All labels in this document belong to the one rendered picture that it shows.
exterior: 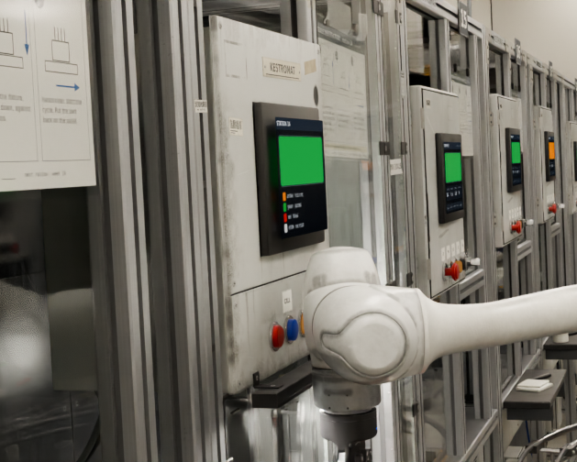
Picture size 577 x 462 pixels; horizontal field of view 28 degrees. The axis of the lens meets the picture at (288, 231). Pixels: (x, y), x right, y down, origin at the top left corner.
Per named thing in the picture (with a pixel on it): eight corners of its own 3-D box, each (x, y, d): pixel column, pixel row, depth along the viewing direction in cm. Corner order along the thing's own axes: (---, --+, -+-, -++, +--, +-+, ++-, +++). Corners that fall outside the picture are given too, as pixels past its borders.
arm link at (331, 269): (300, 360, 156) (312, 378, 143) (294, 246, 155) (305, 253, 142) (379, 355, 157) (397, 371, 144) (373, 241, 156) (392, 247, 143)
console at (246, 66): (256, 395, 139) (236, 12, 136) (48, 391, 148) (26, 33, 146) (350, 341, 179) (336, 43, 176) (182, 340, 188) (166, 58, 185)
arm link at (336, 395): (302, 370, 148) (304, 416, 149) (370, 371, 145) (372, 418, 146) (322, 358, 157) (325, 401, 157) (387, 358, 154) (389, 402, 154)
